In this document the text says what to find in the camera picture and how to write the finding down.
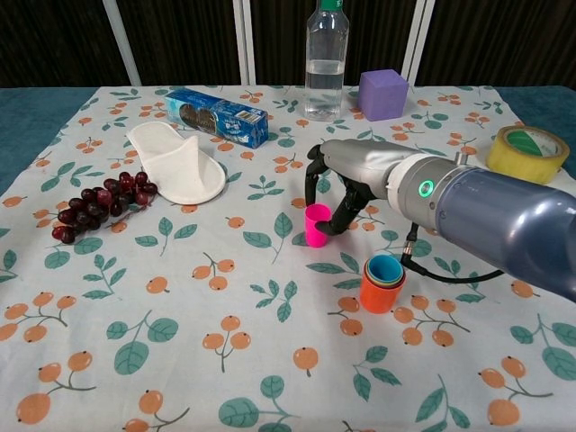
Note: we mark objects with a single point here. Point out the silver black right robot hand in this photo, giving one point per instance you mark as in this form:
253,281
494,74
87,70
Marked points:
364,166

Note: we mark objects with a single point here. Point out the small pink plastic cup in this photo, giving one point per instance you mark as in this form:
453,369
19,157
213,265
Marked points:
317,213

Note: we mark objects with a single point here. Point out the yellow plastic cup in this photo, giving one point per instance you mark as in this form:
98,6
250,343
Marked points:
368,270

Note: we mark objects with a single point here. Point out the light blue plastic cup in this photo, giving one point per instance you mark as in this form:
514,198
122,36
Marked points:
387,267

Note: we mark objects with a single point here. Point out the dark purple plastic cup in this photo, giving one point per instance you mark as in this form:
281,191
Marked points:
365,273

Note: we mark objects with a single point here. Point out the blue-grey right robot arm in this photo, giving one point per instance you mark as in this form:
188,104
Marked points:
495,216

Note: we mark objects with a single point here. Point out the purple foam cube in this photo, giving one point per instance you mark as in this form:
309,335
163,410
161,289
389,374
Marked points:
382,99

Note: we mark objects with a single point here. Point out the clear plastic water bottle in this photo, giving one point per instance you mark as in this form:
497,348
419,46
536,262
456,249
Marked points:
325,90

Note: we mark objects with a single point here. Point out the yellow packing tape roll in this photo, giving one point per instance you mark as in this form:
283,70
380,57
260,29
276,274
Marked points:
506,159

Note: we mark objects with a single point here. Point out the blue cookie box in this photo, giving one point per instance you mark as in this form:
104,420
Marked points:
216,119

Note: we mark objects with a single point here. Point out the white disposable slipper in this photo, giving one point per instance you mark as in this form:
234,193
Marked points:
180,171

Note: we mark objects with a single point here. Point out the floral fruit print tablecloth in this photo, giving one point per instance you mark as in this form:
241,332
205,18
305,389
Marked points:
180,315

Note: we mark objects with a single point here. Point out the dark red grape bunch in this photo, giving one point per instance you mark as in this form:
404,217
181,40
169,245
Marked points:
90,211

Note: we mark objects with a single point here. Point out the white partition frame post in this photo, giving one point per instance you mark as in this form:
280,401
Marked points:
416,45
122,45
245,45

